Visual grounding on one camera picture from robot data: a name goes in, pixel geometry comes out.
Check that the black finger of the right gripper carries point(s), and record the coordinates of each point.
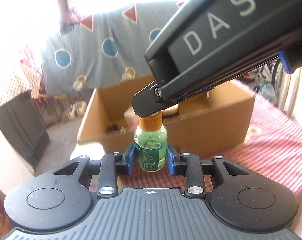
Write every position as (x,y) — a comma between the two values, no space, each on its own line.
(148,103)

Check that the green dropper bottle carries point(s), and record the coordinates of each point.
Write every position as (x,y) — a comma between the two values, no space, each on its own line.
(150,138)

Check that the bicycle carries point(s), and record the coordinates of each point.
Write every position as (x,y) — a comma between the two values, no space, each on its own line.
(265,80)

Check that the brown cardboard box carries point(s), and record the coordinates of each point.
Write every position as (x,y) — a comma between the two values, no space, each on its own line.
(206,124)

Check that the dark cabinet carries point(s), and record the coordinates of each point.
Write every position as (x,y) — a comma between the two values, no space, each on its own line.
(23,127)

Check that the pink checkered tablecloth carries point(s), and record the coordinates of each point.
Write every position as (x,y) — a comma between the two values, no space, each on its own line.
(272,146)

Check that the polka dot cloth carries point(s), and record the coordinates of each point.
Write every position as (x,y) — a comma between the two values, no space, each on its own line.
(16,81)

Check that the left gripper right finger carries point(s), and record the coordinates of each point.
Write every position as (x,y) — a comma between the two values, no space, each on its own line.
(179,164)

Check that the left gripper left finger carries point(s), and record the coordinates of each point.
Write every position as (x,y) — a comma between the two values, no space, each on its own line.
(121,163)

